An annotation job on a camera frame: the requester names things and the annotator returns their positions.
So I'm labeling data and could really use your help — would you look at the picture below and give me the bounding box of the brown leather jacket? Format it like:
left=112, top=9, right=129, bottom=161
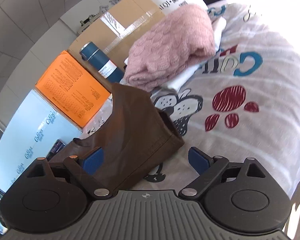
left=47, top=82, right=186, bottom=193

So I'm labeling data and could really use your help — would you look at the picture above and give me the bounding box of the light blue printed box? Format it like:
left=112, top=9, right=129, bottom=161
left=0, top=90, right=82, bottom=192

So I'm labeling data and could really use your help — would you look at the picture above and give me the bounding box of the orange printed box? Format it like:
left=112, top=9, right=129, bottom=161
left=36, top=50, right=110, bottom=128

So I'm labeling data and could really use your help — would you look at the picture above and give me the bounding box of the white folded garment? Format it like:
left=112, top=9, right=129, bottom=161
left=161, top=17, right=227, bottom=92

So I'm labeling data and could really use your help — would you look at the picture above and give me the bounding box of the blue thermos bottle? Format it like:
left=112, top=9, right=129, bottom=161
left=79, top=41, right=124, bottom=83

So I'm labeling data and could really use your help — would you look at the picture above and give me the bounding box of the pink knitted sweater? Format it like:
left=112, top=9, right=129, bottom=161
left=124, top=4, right=215, bottom=92

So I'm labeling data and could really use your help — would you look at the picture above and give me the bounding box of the large brown cardboard box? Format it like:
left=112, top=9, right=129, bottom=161
left=67, top=0, right=166, bottom=69

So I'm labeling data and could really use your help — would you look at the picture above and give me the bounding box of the beige glass door cabinet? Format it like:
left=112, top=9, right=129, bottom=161
left=77, top=13, right=103, bottom=36

